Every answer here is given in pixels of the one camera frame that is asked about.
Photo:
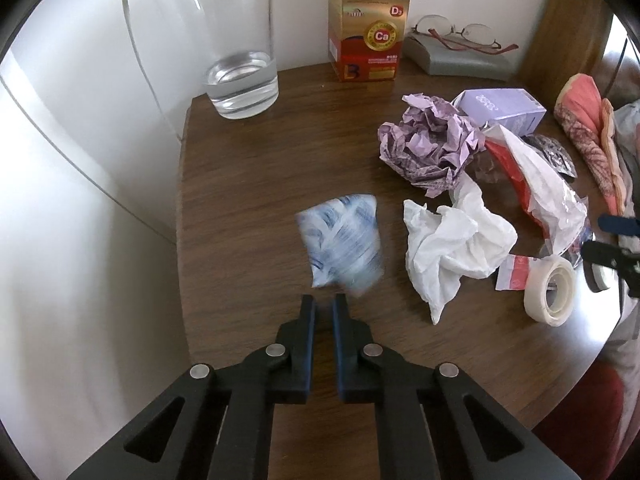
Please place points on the wooden headboard panel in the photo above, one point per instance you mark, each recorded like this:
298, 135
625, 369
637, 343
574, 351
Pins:
565, 25

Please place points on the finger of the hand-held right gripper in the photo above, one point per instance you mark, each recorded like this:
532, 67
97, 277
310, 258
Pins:
602, 256
620, 223

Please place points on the purple cardboard box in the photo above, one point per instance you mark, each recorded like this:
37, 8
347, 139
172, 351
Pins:
500, 105

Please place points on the white tape roll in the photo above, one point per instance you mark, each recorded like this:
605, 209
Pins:
537, 305

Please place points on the floral pink cloth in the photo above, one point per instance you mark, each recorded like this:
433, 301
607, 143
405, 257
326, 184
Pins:
585, 125

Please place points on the white tissue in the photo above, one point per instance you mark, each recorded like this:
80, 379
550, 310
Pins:
450, 245

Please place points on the grey eyeglasses case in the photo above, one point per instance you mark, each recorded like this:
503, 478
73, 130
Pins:
450, 64

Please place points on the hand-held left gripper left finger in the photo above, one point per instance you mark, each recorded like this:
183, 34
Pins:
312, 332

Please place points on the red-framed eyeglasses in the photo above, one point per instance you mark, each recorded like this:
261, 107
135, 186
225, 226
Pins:
440, 36

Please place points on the blue and white plastic packet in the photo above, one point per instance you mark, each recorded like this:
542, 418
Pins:
340, 240

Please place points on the clear plastic wrapper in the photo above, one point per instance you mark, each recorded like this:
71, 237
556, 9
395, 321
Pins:
487, 167

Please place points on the white and red plastic bag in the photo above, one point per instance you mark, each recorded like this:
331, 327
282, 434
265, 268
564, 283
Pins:
545, 185

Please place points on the orange medicine box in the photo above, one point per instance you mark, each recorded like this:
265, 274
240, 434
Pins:
367, 35

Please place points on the silver blister pack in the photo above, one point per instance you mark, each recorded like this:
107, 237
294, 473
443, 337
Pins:
555, 155

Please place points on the red pants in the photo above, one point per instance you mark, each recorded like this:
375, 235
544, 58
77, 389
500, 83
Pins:
600, 410

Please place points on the crumpled purple paper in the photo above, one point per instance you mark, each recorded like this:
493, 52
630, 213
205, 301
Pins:
430, 145

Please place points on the wooden bedside table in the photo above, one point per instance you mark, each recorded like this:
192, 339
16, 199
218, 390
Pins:
250, 185

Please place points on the drinking glass with water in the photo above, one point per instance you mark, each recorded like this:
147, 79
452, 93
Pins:
240, 85

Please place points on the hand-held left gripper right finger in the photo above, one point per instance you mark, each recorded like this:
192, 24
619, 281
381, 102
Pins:
337, 340

